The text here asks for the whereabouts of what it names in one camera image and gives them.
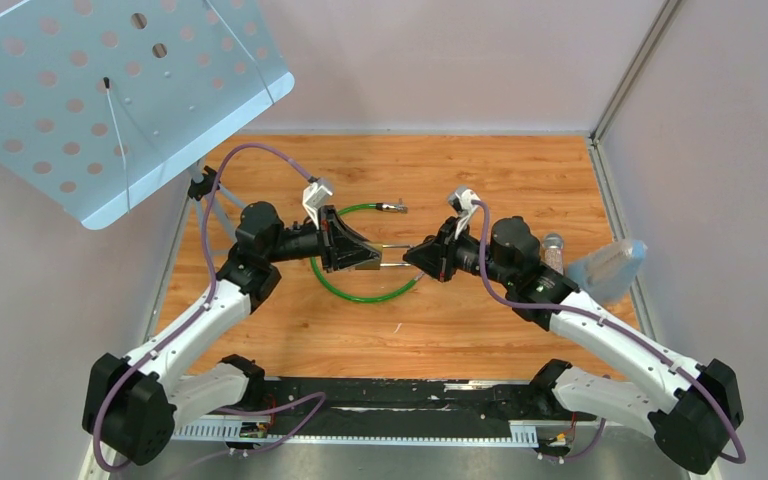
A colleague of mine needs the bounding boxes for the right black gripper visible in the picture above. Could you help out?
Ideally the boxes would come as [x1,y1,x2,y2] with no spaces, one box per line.
[398,219,511,290]

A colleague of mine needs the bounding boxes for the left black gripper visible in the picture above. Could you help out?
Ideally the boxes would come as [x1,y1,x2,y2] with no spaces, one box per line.
[269,207,384,275]

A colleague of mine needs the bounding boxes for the brass padlock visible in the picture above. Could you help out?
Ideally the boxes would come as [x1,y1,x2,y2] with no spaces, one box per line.
[357,243,413,271]

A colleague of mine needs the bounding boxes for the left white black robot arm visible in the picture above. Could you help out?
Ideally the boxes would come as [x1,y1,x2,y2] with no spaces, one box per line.
[82,202,382,473]

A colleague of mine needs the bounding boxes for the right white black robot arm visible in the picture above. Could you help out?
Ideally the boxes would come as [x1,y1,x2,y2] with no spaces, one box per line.
[403,216,747,475]

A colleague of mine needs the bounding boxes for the clear bottle with metal cap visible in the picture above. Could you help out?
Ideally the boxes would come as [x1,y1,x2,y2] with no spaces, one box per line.
[541,232,565,274]

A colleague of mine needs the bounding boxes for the grey tripod stand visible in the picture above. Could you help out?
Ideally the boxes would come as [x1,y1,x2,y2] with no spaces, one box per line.
[187,162,247,256]

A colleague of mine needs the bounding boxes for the clear blue plastic bag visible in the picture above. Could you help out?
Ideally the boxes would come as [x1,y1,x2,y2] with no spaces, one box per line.
[565,239,647,306]

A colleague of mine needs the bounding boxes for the perforated light blue metal plate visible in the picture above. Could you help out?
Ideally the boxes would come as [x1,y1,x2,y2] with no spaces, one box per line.
[0,1,295,230]

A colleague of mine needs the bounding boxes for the green cable lock loop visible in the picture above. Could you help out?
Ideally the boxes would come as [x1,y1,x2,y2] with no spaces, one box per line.
[309,200,425,304]

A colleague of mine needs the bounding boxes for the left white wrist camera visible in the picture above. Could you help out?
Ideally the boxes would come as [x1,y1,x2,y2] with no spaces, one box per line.
[301,177,334,226]

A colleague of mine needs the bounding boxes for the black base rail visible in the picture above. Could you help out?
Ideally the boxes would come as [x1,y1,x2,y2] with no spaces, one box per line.
[178,376,597,446]

